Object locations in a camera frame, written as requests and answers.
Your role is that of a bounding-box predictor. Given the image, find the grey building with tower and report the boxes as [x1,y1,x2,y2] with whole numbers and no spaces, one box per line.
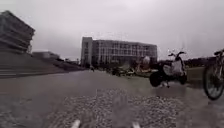
[80,36,159,69]

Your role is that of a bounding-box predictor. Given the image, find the row of parked bicycles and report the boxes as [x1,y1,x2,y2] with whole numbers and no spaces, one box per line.
[110,63,158,78]

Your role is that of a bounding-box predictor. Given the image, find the grey paved plaza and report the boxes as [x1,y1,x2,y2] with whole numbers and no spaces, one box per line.
[0,67,224,128]

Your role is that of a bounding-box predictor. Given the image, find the white and black scooter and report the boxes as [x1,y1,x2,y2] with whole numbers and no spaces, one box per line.
[148,50,189,89]

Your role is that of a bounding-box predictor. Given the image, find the robot's own part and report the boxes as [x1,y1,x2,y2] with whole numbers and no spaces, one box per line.
[70,119,82,128]
[131,122,141,128]

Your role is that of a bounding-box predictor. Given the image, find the low grey building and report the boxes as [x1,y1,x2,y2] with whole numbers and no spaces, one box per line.
[31,50,61,61]

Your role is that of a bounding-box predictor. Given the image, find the wide grey stone steps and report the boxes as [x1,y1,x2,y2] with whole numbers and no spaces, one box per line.
[0,49,86,80]

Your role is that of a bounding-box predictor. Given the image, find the grey layered building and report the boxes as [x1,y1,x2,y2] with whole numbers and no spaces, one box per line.
[0,9,36,54]

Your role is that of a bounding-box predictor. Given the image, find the bicycle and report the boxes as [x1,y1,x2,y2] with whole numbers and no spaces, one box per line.
[202,48,224,101]

